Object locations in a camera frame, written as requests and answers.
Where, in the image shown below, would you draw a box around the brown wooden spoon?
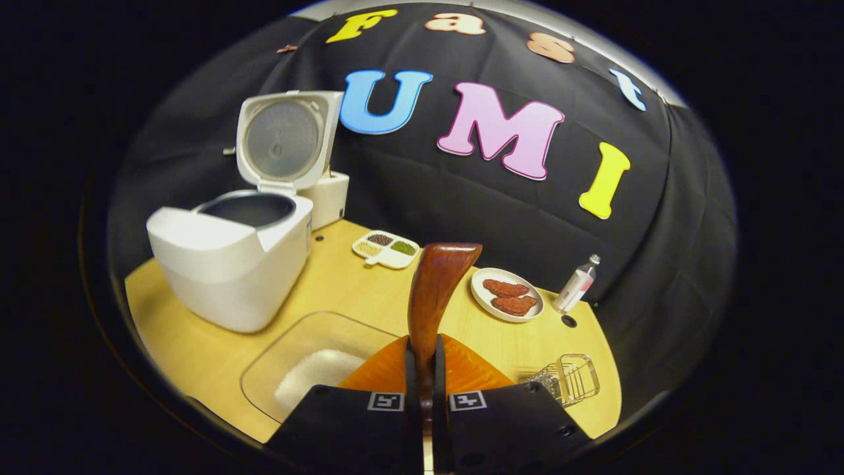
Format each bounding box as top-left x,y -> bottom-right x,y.
407,242 -> 484,436

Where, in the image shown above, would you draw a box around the white toaster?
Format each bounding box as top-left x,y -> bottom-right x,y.
300,170 -> 350,230

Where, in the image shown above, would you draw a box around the metal wire chopstick holder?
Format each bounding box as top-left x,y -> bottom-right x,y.
524,354 -> 601,408

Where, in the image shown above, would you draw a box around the white rice cooker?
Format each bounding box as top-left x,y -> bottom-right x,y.
146,90 -> 345,334

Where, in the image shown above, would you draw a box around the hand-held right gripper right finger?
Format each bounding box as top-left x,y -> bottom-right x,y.
432,333 -> 594,475

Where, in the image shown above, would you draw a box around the black backdrop cloth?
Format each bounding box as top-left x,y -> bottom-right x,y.
109,3 -> 738,370

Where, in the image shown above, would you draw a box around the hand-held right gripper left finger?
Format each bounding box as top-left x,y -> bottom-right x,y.
264,334 -> 423,475

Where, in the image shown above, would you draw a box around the glass tray of rice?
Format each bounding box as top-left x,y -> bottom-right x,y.
239,311 -> 403,424

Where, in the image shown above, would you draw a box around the small pink label bottle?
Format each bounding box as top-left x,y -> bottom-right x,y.
553,254 -> 601,314

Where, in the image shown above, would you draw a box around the white round plate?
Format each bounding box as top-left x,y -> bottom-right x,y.
471,267 -> 545,323

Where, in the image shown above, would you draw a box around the red-brown meat piece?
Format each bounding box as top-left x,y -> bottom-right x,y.
483,278 -> 530,298
491,295 -> 539,317

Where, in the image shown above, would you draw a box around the white divided bean dish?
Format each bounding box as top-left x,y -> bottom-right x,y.
351,230 -> 421,270

